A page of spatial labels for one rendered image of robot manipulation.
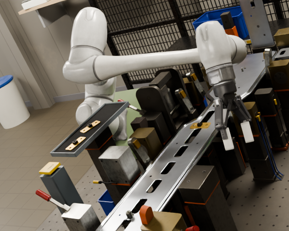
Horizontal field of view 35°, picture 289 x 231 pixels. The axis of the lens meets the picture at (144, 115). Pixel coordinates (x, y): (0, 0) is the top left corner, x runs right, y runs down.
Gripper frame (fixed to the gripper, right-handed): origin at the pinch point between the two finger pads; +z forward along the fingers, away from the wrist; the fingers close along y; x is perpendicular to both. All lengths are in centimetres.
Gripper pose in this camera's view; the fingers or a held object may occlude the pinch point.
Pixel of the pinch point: (239, 142)
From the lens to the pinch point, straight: 153.9
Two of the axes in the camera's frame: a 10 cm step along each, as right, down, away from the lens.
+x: 7.2, -2.2, -6.6
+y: -6.5, 1.4, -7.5
